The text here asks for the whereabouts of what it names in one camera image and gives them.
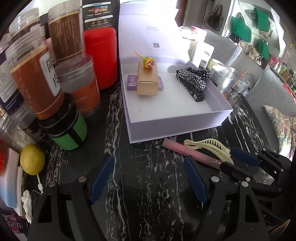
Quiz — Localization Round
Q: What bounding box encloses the dark-label supplement jar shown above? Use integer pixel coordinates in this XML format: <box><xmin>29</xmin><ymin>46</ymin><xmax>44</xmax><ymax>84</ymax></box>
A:
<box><xmin>0</xmin><ymin>34</ymin><xmax>24</xmax><ymax>115</ymax></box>

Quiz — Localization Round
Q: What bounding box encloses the yellow lemon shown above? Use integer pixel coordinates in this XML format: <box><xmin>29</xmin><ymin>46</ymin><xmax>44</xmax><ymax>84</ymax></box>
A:
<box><xmin>20</xmin><ymin>144</ymin><xmax>45</xmax><ymax>176</ymax></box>

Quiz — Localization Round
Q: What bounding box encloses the purple Manta Ray card box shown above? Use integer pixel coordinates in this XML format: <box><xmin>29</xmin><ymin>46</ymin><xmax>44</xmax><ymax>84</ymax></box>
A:
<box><xmin>127</xmin><ymin>75</ymin><xmax>164</xmax><ymax>91</ymax></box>

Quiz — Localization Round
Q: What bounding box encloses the clear glass mug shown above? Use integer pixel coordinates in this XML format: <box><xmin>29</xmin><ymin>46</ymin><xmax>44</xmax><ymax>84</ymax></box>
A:
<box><xmin>217</xmin><ymin>66</ymin><xmax>249</xmax><ymax>106</ymax></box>

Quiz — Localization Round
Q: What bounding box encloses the polka dot black scrunchie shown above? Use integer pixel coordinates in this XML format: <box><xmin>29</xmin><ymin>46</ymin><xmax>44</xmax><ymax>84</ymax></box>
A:
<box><xmin>187</xmin><ymin>67</ymin><xmax>210</xmax><ymax>81</ymax></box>

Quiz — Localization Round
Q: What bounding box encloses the red cylindrical canister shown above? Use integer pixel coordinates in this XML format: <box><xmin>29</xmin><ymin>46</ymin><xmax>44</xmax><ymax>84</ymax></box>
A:
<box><xmin>84</xmin><ymin>27</ymin><xmax>118</xmax><ymax>90</ymax></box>

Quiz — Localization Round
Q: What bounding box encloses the lavender open gift box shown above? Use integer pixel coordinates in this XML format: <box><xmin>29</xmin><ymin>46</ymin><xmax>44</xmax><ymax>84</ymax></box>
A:
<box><xmin>118</xmin><ymin>1</ymin><xmax>232</xmax><ymax>143</ymax></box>

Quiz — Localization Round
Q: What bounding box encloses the short orange-label plastic jar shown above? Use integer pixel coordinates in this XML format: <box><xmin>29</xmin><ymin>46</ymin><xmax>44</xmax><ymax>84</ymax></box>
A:
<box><xmin>55</xmin><ymin>55</ymin><xmax>101</xmax><ymax>118</ymax></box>

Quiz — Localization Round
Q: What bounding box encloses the orange peel plastic jar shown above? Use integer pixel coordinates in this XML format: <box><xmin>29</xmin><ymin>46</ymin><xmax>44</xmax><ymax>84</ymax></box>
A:
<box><xmin>5</xmin><ymin>27</ymin><xmax>64</xmax><ymax>120</ymax></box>

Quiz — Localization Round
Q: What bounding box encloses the tall brown-label plastic jar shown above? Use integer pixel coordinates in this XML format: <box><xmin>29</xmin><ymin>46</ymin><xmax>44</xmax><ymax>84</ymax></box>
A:
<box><xmin>48</xmin><ymin>1</ymin><xmax>84</xmax><ymax>63</ymax></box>

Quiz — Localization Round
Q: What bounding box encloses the green-label black jar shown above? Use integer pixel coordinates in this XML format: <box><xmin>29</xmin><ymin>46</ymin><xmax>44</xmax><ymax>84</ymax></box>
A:
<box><xmin>39</xmin><ymin>93</ymin><xmax>87</xmax><ymax>151</ymax></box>

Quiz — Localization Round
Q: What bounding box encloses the roll of tape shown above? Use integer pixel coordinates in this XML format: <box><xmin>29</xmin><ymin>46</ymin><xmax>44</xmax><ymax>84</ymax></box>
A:
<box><xmin>207</xmin><ymin>58</ymin><xmax>226</xmax><ymax>71</ymax></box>

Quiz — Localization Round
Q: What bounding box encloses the gold rectangular box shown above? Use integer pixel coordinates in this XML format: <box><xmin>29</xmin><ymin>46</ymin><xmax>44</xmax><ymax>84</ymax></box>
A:
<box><xmin>136</xmin><ymin>61</ymin><xmax>159</xmax><ymax>96</ymax></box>

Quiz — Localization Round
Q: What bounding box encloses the cream plastic hair claw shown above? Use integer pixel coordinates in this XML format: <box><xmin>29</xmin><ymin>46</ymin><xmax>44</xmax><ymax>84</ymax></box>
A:
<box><xmin>183</xmin><ymin>138</ymin><xmax>234</xmax><ymax>164</ymax></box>

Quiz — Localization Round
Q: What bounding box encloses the black cosmetic box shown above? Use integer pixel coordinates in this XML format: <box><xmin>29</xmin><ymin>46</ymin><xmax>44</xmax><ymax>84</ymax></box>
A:
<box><xmin>176</xmin><ymin>70</ymin><xmax>205</xmax><ymax>102</ymax></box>

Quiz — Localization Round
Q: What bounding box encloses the grey leaf-pattern chair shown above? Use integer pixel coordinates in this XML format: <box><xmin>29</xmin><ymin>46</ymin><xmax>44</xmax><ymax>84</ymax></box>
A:
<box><xmin>245</xmin><ymin>70</ymin><xmax>295</xmax><ymax>152</ymax></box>

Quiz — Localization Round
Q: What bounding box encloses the gingham black white scrunchie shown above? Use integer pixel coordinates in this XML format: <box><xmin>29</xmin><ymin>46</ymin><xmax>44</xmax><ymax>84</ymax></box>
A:
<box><xmin>176</xmin><ymin>69</ymin><xmax>206</xmax><ymax>92</ymax></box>

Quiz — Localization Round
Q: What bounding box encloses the floral cushion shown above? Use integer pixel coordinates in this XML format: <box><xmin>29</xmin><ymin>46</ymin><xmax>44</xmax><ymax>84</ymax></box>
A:
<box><xmin>262</xmin><ymin>105</ymin><xmax>295</xmax><ymax>161</ymax></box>

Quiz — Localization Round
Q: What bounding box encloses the black oat snack bag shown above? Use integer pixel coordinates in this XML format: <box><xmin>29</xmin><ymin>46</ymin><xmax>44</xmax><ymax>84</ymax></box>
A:
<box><xmin>82</xmin><ymin>0</ymin><xmax>120</xmax><ymax>31</ymax></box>

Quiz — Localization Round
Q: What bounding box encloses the green tote bag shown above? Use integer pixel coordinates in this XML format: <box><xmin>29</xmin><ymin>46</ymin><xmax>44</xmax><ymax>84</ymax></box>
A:
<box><xmin>228</xmin><ymin>12</ymin><xmax>251</xmax><ymax>43</ymax></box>

